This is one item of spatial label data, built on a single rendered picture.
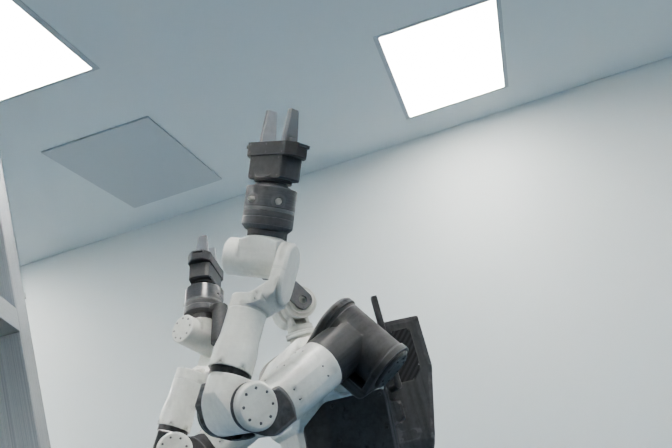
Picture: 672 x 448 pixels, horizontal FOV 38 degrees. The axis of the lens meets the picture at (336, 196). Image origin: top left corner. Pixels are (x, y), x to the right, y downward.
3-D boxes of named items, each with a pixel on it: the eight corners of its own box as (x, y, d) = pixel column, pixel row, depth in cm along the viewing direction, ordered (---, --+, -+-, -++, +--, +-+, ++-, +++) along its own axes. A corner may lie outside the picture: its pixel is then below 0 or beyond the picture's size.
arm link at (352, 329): (345, 407, 170) (393, 365, 179) (359, 377, 164) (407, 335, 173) (297, 363, 174) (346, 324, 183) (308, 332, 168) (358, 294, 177)
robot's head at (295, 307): (312, 310, 201) (285, 284, 201) (325, 299, 193) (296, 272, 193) (293, 332, 198) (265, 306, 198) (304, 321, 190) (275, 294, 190)
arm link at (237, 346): (211, 310, 166) (177, 421, 156) (244, 299, 158) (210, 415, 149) (262, 335, 170) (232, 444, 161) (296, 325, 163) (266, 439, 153)
